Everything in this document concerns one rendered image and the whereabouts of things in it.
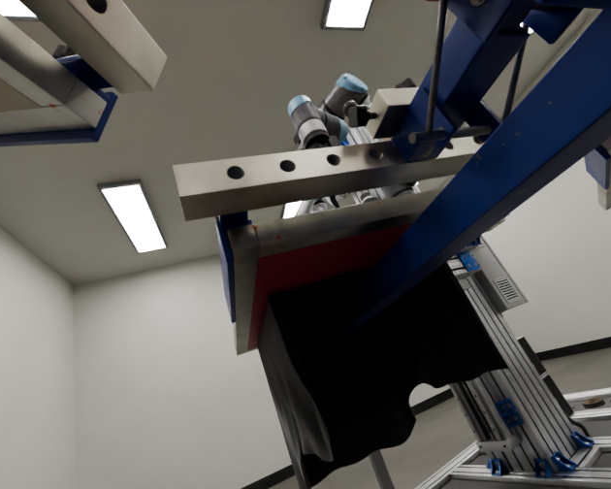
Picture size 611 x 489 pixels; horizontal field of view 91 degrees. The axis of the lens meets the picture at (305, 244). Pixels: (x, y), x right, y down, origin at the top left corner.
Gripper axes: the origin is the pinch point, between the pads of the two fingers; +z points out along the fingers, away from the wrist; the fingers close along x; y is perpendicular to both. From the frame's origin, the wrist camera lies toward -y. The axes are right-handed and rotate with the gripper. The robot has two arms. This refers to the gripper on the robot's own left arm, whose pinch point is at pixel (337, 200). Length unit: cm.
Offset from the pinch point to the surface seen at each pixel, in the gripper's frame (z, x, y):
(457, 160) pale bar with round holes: 13.2, -24.9, 8.2
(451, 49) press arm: 10.0, -40.0, -2.7
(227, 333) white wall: -67, 368, -24
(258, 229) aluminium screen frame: 14.5, -17.9, -24.6
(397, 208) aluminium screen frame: 15.6, -17.9, -1.1
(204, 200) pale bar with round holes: 13.3, -24.8, -31.3
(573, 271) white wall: 21, 209, 380
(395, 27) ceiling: -188, 50, 149
